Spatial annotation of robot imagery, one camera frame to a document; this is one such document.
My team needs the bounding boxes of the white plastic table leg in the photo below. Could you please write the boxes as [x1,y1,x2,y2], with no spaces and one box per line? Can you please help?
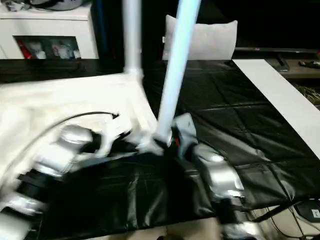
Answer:
[152,0,202,144]
[123,0,145,79]

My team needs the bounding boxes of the white plastic table top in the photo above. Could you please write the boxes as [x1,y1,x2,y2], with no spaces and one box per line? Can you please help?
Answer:
[0,71,165,195]

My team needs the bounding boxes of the black table mat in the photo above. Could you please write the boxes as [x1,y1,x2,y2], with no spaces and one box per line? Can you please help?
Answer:
[0,57,320,237]

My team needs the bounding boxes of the grey cushion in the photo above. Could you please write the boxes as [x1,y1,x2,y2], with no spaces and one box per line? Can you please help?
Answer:
[161,14,239,61]

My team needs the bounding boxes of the black stand bar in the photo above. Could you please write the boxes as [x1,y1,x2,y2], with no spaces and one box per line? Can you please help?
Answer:
[251,199,305,223]

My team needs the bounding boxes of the white cabinet with glass doors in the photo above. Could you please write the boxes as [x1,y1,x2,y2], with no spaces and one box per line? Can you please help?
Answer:
[0,4,100,60]

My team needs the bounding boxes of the black couch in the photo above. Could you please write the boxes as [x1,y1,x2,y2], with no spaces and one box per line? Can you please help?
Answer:
[96,0,320,61]

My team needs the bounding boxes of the silver and black helmet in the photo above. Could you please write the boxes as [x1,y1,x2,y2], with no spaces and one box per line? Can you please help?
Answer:
[28,0,89,11]

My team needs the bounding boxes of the loose floor cables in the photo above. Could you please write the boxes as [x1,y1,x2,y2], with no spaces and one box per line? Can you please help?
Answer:
[263,199,320,240]

